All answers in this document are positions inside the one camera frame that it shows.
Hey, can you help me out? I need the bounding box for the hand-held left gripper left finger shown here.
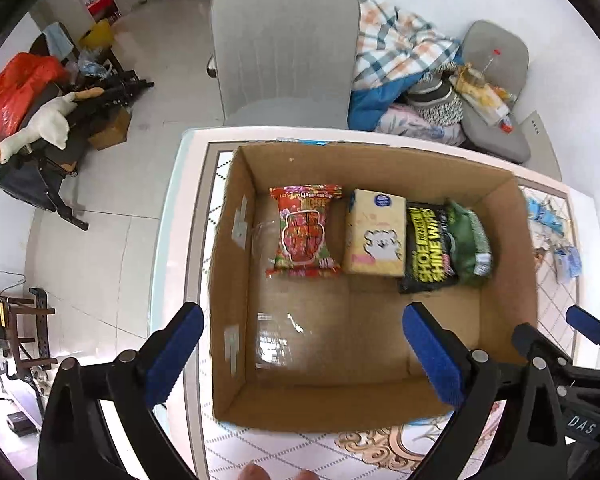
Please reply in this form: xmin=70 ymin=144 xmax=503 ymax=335
xmin=37 ymin=302 xmax=206 ymax=480

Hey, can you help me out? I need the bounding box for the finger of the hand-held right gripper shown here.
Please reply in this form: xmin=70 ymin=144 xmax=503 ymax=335
xmin=565 ymin=305 xmax=600 ymax=348
xmin=511 ymin=324 xmax=600 ymax=386

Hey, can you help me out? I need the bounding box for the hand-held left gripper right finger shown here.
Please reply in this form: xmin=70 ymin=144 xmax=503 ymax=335
xmin=402 ymin=302 xmax=571 ymax=480

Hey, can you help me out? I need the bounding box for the brown cardboard box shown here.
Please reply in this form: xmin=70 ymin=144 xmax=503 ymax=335
xmin=209 ymin=141 xmax=539 ymax=433

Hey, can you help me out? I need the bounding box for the person's left hand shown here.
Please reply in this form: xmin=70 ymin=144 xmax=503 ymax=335
xmin=242 ymin=462 xmax=321 ymax=480

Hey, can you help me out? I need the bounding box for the blue small packet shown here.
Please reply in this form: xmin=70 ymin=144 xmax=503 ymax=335
xmin=554 ymin=246 xmax=582 ymax=283
xmin=526 ymin=196 xmax=567 ymax=237

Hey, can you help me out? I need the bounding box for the black wipes packet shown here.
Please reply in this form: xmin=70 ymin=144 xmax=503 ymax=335
xmin=398 ymin=201 xmax=460 ymax=295

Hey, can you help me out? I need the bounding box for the green packet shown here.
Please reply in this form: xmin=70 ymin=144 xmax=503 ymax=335
xmin=444 ymin=200 xmax=494 ymax=287

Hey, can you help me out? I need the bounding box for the yellow tissue pack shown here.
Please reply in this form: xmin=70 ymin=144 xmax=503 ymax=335
xmin=341 ymin=189 xmax=408 ymax=277

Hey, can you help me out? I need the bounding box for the dark wooden chair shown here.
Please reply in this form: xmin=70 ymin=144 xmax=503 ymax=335
xmin=0 ymin=285 xmax=57 ymax=368

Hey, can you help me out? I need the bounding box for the small black device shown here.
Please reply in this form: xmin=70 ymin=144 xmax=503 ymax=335
xmin=6 ymin=411 xmax=35 ymax=435

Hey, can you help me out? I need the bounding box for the red snack packet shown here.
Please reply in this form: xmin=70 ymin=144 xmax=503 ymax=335
xmin=266 ymin=184 xmax=343 ymax=279

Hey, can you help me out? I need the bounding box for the black folding stand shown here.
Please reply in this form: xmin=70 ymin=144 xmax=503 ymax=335
xmin=0 ymin=147 xmax=90 ymax=232

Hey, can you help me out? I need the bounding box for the small cardboard box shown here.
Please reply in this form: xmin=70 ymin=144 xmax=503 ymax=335
xmin=86 ymin=106 xmax=132 ymax=152

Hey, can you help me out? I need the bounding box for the pink floral pillow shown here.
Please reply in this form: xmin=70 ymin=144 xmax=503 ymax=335
xmin=377 ymin=104 xmax=467 ymax=148

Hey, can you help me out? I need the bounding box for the yellow snack packet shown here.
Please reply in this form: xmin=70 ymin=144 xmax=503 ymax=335
xmin=452 ymin=62 xmax=515 ymax=126

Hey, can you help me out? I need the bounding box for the black and white patterned cloth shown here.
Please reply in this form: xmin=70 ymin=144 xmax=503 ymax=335
xmin=406 ymin=71 xmax=465 ymax=127

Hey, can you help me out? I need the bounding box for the white goose plush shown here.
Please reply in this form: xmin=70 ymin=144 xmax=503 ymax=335
xmin=0 ymin=87 xmax=105 ymax=165

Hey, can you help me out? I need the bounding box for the black tripod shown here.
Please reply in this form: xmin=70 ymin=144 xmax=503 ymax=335
xmin=65 ymin=69 xmax=156 ymax=128

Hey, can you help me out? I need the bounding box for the grey seat cushion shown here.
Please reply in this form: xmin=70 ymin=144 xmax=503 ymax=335
xmin=459 ymin=20 xmax=532 ymax=165

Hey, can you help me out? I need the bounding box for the orange plastic bag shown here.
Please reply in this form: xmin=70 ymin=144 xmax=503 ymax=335
xmin=0 ymin=52 xmax=68 ymax=150

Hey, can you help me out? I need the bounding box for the plaid blanket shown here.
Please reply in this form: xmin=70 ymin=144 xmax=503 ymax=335
xmin=352 ymin=0 xmax=462 ymax=92

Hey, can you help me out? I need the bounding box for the grey chair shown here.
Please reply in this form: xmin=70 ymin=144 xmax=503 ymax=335
xmin=207 ymin=0 xmax=362 ymax=131

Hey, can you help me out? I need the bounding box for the yellow bag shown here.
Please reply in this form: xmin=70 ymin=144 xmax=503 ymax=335
xmin=77 ymin=19 xmax=117 ymax=52

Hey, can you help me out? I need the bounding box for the light blue cloth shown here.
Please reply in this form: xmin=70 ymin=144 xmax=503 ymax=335
xmin=44 ymin=22 xmax=77 ymax=60

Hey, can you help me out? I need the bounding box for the black cable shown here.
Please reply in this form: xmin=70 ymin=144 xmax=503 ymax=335
xmin=0 ymin=260 xmax=27 ymax=293

